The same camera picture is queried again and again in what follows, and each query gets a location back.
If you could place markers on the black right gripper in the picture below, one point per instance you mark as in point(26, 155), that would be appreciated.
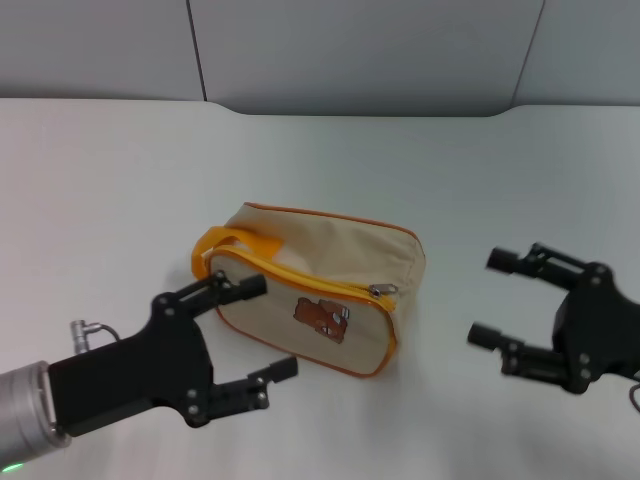
point(595, 325)

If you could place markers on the beige food bag orange trim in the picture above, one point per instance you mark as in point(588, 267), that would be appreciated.
point(320, 280)

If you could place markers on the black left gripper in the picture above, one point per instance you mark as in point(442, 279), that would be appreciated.
point(140, 375)

